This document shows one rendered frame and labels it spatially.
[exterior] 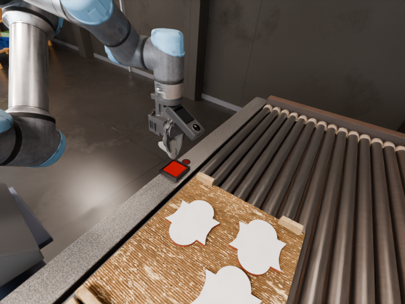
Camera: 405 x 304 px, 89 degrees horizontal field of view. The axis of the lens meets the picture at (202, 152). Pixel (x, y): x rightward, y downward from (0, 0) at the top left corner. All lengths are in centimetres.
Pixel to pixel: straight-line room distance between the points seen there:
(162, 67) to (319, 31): 240
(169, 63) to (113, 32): 12
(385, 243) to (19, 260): 90
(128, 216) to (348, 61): 258
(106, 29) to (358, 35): 250
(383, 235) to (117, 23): 84
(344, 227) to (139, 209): 58
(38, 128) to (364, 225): 93
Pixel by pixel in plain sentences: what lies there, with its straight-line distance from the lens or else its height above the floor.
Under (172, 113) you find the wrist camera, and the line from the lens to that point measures 56.
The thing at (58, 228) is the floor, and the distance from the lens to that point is 188.
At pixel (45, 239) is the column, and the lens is 71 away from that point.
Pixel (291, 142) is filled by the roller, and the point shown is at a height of 92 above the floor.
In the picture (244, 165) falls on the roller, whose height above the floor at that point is 92.
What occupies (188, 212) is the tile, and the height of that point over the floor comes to 95.
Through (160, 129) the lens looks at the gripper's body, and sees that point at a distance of 61.
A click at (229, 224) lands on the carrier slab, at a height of 94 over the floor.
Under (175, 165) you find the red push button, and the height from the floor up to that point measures 93.
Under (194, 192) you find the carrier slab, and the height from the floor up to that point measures 94.
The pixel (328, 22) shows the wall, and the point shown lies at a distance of 277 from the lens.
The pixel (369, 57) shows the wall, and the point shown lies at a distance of 276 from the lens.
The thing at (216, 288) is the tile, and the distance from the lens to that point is 49.
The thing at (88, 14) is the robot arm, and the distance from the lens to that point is 47.
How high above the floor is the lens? 141
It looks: 38 degrees down
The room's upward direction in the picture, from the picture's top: 6 degrees clockwise
